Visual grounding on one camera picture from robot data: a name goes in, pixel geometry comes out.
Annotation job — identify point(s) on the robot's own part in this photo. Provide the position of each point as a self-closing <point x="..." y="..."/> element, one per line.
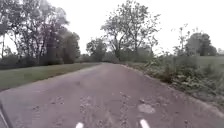
<point x="79" y="125"/>
<point x="144" y="124"/>

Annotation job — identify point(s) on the row of trees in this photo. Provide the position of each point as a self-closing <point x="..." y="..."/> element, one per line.
<point x="36" y="36"/>

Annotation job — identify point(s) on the weedy verge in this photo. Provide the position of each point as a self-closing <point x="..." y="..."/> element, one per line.
<point x="186" y="75"/>

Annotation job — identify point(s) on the round tree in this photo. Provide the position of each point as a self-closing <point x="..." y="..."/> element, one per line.
<point x="199" y="44"/>

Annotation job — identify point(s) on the tall tree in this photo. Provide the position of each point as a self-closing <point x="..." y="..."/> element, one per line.
<point x="130" y="30"/>

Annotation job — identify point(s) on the grass strip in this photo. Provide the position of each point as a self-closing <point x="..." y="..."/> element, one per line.
<point x="30" y="74"/>

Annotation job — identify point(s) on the grey asphalt path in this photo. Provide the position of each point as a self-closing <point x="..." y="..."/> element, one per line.
<point x="100" y="96"/>

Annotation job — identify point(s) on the distant trees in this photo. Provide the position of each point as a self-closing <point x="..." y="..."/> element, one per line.
<point x="96" y="50"/>

